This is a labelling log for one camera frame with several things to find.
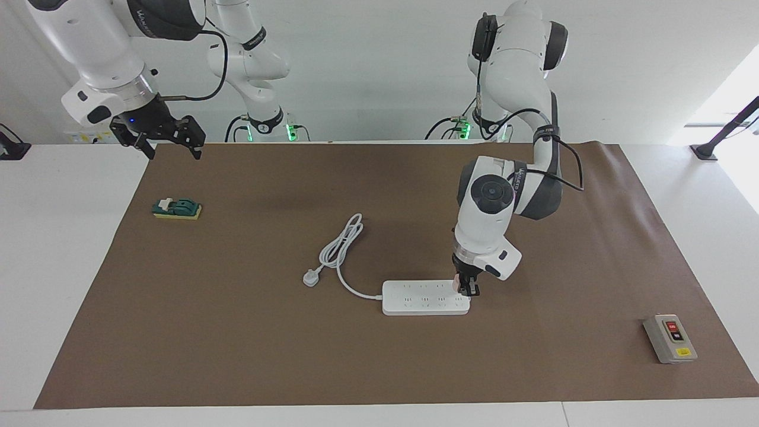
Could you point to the black clamp stand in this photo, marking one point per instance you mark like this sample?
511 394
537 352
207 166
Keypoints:
13 148

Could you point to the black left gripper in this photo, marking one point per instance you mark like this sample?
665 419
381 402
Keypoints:
468 270

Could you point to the green lit base connector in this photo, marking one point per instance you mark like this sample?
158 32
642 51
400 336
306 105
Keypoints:
465 127
290 131

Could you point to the white power strip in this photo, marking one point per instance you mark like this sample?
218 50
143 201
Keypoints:
418 299

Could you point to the pink charger adapter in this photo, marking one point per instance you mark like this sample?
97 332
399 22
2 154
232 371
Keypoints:
456 282

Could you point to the brown table mat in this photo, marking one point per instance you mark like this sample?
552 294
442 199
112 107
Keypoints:
379 367

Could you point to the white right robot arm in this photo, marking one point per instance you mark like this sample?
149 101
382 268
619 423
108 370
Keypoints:
95 53

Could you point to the green knife switch yellow base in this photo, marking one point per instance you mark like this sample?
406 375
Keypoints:
178 209

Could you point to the white wall outlet box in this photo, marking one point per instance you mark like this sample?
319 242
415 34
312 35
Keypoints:
89 135

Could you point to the grey on-off switch box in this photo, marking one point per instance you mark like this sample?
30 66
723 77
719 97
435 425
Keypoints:
670 339

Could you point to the black slanted pole stand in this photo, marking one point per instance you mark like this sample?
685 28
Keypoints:
726 129

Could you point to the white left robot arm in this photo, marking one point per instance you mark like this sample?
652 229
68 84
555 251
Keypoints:
489 225

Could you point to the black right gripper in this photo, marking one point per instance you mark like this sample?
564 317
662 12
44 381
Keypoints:
148 121

